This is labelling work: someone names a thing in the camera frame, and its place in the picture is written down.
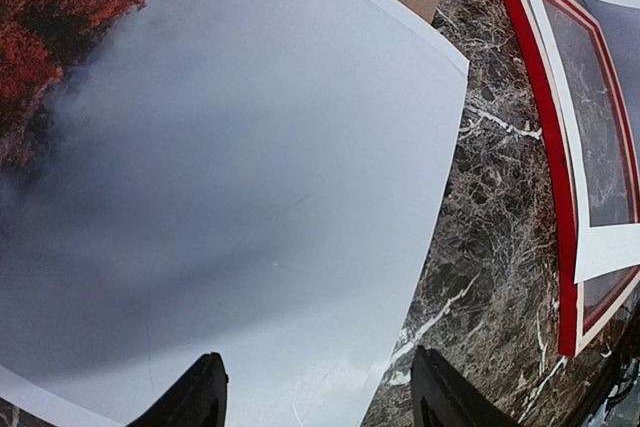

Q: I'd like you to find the white photo mat board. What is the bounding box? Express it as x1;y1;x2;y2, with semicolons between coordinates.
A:
529;0;639;283

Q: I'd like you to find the clear plastic sheet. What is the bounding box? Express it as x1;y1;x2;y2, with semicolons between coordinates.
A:
543;0;636;226

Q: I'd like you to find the autumn forest photo print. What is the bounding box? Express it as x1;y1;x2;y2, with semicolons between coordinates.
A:
1;0;468;426

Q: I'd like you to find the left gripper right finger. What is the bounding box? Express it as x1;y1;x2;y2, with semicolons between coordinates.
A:
410;346;519;427

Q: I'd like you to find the red wooden picture frame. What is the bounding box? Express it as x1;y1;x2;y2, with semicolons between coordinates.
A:
504;0;639;357

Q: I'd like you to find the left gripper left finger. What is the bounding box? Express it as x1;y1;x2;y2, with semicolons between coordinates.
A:
129;353;229;427

